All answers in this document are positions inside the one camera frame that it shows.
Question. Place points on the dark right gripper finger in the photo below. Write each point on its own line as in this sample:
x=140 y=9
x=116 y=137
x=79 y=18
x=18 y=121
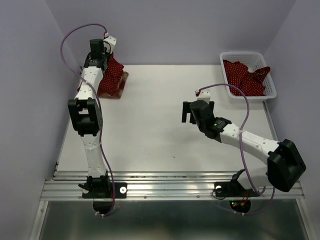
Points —
x=186 y=111
x=210 y=107

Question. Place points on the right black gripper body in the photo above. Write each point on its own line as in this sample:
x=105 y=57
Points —
x=200 y=126

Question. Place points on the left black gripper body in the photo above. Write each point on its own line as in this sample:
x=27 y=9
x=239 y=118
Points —
x=104 y=56

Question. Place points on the red white polka-dot skirt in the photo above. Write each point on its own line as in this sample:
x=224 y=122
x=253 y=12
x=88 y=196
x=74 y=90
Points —
x=113 y=63

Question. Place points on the red beige plaid skirt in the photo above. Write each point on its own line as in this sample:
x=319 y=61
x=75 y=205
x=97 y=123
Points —
x=112 y=84

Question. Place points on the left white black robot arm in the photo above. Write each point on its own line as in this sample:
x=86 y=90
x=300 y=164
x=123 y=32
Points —
x=87 y=120

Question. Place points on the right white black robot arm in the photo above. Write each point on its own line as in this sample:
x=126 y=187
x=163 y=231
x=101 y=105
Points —
x=283 y=164

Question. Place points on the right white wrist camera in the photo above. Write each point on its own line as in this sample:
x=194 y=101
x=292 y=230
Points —
x=203 y=95

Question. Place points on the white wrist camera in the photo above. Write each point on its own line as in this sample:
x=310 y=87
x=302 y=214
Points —
x=203 y=95
x=109 y=42

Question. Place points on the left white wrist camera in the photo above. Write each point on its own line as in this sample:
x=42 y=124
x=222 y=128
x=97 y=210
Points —
x=109 y=42

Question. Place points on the aluminium mounting rail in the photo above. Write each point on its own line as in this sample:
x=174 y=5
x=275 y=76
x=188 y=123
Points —
x=141 y=186

